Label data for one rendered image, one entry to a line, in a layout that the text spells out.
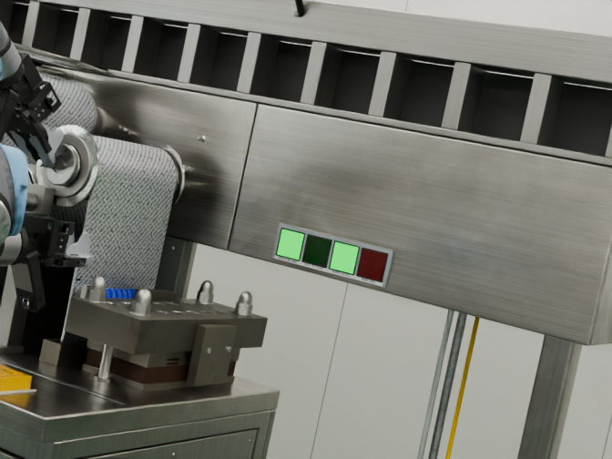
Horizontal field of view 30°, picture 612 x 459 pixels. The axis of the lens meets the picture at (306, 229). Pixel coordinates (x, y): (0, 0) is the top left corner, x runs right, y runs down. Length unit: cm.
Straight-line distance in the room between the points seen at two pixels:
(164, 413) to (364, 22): 81
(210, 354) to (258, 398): 16
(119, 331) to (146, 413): 15
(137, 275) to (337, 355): 265
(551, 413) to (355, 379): 266
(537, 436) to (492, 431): 237
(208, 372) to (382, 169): 49
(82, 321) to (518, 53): 89
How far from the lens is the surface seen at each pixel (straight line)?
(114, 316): 197
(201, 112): 234
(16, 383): 185
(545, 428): 216
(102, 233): 211
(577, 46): 202
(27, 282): 198
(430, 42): 212
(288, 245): 219
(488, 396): 453
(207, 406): 205
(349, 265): 212
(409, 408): 466
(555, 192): 199
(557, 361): 215
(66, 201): 210
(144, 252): 222
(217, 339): 209
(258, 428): 223
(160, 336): 199
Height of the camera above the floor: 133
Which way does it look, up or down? 3 degrees down
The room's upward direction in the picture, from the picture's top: 12 degrees clockwise
